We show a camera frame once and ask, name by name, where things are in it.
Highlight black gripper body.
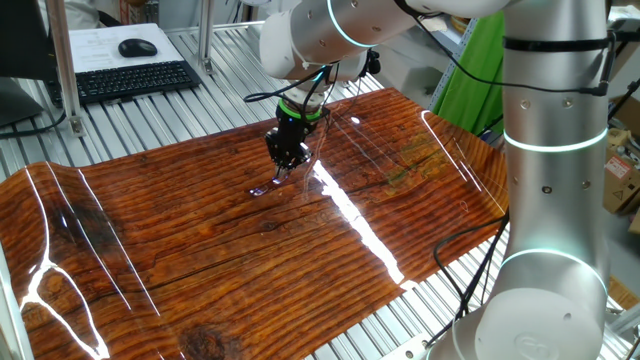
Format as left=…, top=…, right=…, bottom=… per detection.
left=264, top=113, right=320, bottom=169

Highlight thin-framed glasses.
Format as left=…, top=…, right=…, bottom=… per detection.
left=248, top=169, right=294, bottom=198

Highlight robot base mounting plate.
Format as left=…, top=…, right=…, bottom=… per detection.
left=392, top=333, right=439, bottom=360

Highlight glossy wood-pattern mat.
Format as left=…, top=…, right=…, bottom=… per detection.
left=0, top=87, right=511, bottom=360

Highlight white storage box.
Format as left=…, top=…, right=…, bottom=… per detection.
left=372, top=37, right=454, bottom=109

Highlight black computer keyboard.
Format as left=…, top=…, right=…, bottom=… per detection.
left=45, top=59, right=204, bottom=107

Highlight perforated metal shelf upright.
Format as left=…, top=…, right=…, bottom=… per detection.
left=427, top=17, right=482, bottom=112

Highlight black computer mouse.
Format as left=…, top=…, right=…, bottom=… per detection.
left=117, top=37, right=159, bottom=59

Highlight green cloth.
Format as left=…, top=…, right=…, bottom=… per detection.
left=432, top=12, right=506, bottom=136

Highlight white paper pad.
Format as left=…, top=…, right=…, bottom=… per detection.
left=67, top=22, right=186, bottom=74

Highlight person in white shirt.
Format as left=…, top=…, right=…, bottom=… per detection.
left=37, top=0, right=101, bottom=31

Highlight black computer monitor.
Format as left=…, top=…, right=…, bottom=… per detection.
left=0, top=0, right=59, bottom=129

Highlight brown cardboard box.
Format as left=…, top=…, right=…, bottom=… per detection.
left=602, top=144, right=640, bottom=216

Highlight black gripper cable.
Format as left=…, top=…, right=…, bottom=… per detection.
left=243, top=64, right=346, bottom=105

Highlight aluminium frame post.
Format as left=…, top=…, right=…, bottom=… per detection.
left=44, top=0, right=86, bottom=137
left=0, top=244, right=35, bottom=360
left=197, top=0, right=217, bottom=75

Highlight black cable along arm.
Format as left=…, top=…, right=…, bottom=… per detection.
left=394, top=0, right=616, bottom=97

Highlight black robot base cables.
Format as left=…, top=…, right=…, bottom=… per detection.
left=424, top=212, right=511, bottom=349

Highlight black monitor cable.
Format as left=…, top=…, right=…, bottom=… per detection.
left=0, top=108, right=69, bottom=140

